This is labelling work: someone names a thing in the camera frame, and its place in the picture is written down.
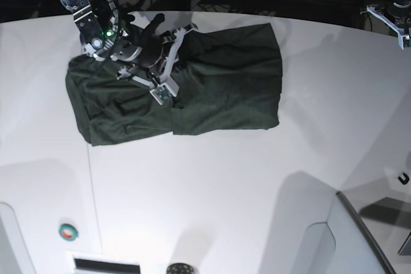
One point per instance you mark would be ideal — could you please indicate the black perforated round object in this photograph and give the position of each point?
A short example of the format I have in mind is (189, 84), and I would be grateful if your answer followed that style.
(180, 268)

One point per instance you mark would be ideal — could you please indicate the grey metal tray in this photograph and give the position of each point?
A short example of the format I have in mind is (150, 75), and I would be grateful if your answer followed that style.
(385, 218)

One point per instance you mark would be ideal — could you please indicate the green tape roll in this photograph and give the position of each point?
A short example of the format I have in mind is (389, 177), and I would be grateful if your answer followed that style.
(68, 232)

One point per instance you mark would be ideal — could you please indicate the dark green t-shirt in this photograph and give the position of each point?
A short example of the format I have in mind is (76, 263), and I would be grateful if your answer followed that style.
(228, 80)

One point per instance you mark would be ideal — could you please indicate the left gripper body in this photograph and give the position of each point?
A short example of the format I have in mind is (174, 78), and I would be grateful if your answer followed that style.
(399, 15)

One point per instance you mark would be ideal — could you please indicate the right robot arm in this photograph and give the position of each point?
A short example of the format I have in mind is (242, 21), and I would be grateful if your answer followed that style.
(107, 33)

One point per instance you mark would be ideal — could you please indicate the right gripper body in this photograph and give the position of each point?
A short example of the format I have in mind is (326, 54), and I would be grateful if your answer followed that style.
(149, 55)

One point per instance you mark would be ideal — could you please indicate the black U-shaped hook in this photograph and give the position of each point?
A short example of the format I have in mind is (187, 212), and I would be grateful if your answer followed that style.
(404, 178)

